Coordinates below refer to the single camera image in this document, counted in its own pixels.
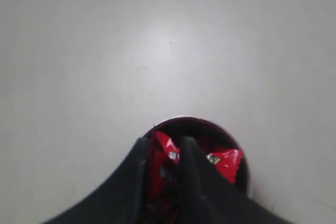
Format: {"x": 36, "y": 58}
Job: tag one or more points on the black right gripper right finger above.
{"x": 207, "y": 197}

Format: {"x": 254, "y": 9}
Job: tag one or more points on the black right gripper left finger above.
{"x": 121, "y": 198}

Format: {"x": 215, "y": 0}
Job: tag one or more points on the red candy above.
{"x": 227, "y": 163}
{"x": 163, "y": 203}

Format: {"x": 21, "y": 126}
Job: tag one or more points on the shiny steel cup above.
{"x": 216, "y": 135}

